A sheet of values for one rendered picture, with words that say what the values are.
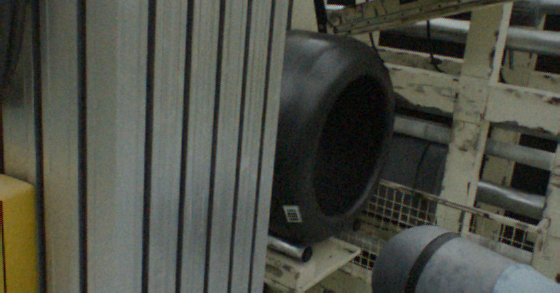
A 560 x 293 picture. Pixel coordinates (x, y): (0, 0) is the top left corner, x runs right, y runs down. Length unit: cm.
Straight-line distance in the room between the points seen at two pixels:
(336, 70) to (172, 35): 103
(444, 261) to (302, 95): 80
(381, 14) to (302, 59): 50
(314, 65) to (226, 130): 92
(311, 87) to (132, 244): 100
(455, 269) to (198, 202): 29
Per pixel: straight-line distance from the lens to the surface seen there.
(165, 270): 50
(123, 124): 41
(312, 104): 139
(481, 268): 65
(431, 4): 180
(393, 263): 69
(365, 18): 190
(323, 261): 179
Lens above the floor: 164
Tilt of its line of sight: 16 degrees down
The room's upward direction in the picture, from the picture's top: 5 degrees clockwise
